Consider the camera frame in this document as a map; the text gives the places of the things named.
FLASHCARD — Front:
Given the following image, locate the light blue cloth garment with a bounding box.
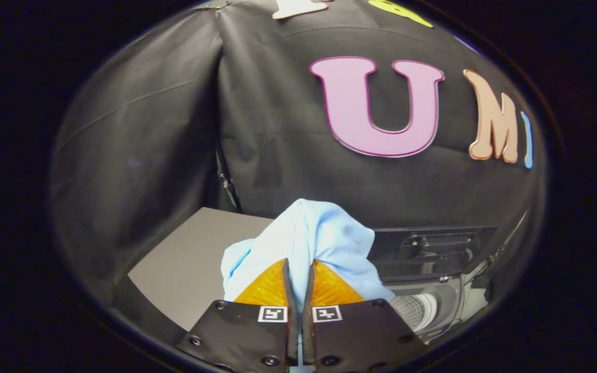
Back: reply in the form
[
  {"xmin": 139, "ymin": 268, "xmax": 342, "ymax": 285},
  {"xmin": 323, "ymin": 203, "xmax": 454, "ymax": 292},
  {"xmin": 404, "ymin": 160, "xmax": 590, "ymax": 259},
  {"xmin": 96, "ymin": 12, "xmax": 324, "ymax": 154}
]
[{"xmin": 221, "ymin": 198, "xmax": 395, "ymax": 373}]

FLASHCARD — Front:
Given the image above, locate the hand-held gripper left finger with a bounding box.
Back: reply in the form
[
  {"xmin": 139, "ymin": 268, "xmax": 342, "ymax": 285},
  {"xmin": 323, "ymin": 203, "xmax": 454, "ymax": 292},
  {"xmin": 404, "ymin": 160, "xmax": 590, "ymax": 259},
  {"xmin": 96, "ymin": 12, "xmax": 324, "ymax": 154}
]
[{"xmin": 177, "ymin": 258, "xmax": 299, "ymax": 373}]

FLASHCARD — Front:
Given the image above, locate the grey and white cabinet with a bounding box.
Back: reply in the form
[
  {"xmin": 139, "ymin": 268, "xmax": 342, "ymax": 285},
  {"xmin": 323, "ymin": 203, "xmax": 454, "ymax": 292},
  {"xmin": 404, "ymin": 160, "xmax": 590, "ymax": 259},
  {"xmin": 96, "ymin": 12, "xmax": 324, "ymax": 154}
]
[{"xmin": 115, "ymin": 207, "xmax": 276, "ymax": 332}]

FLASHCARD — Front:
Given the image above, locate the grey washing machine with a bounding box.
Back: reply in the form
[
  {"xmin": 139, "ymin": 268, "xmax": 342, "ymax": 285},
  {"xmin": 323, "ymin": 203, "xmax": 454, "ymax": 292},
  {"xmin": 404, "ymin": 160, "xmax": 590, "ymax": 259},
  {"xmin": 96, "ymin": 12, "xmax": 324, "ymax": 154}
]
[{"xmin": 381, "ymin": 259, "xmax": 491, "ymax": 342}]

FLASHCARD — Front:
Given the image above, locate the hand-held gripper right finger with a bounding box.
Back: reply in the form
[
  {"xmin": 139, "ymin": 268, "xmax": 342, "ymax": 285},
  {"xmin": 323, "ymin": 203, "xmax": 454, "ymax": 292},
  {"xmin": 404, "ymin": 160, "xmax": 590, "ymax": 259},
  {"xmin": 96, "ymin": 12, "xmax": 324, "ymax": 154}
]
[{"xmin": 301, "ymin": 259, "xmax": 429, "ymax": 373}]

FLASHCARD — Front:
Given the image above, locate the black backdrop cloth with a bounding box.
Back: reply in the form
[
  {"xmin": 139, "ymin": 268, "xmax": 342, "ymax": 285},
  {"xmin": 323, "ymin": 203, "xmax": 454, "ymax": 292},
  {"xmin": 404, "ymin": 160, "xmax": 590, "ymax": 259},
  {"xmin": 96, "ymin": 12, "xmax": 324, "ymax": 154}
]
[{"xmin": 50, "ymin": 0, "xmax": 548, "ymax": 311}]

